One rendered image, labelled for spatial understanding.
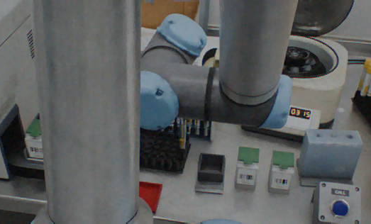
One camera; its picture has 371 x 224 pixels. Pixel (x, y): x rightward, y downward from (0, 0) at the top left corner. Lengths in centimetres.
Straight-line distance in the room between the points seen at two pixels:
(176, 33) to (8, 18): 35
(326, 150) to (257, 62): 45
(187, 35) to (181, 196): 34
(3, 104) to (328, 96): 65
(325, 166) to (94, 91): 66
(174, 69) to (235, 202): 36
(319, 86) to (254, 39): 59
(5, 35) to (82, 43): 56
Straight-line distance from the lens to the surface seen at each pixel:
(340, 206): 85
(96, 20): 35
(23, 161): 96
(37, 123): 94
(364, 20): 139
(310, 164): 95
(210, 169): 95
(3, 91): 92
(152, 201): 90
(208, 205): 90
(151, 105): 61
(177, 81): 62
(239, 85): 55
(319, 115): 107
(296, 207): 92
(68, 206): 43
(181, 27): 71
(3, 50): 91
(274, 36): 47
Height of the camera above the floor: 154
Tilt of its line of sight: 37 degrees down
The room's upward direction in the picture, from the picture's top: 1 degrees clockwise
